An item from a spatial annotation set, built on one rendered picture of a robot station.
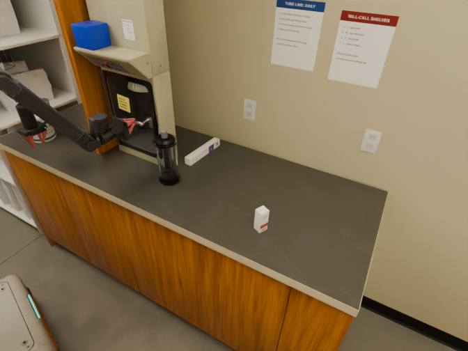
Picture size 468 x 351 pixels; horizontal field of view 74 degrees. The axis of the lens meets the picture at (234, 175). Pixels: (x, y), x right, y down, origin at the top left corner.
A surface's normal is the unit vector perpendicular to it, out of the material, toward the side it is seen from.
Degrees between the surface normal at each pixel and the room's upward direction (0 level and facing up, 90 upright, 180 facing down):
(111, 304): 0
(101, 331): 0
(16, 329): 0
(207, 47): 90
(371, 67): 90
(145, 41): 90
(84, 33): 90
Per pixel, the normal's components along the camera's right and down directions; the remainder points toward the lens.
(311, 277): 0.03, -0.80
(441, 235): -0.49, 0.51
